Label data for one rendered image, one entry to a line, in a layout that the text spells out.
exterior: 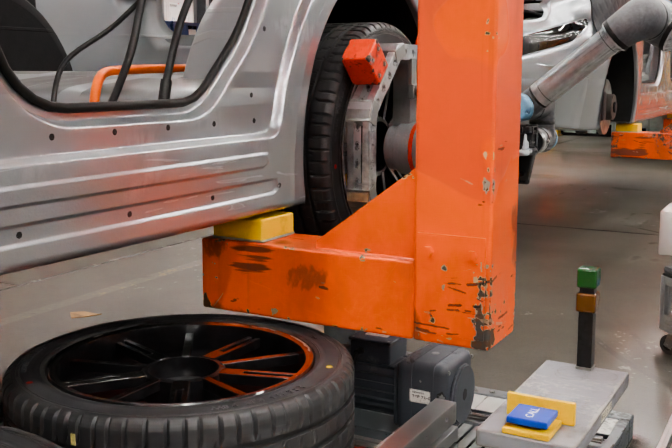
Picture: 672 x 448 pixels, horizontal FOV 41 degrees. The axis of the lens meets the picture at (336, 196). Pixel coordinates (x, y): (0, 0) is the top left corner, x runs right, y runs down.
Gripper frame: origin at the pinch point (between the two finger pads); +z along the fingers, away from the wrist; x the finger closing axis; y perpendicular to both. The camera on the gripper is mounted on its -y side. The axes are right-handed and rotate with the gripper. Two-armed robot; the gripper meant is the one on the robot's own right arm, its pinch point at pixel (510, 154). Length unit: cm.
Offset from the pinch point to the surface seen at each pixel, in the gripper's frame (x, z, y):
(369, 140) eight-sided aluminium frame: -20.7, 43.8, 5.8
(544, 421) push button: 37, 95, -35
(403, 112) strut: -22.9, 19.5, 11.5
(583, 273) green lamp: 34, 57, -18
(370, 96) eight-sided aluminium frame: -21.9, 41.1, 16.2
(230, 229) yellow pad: -40, 74, -13
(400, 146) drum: -21.7, 24.0, 3.0
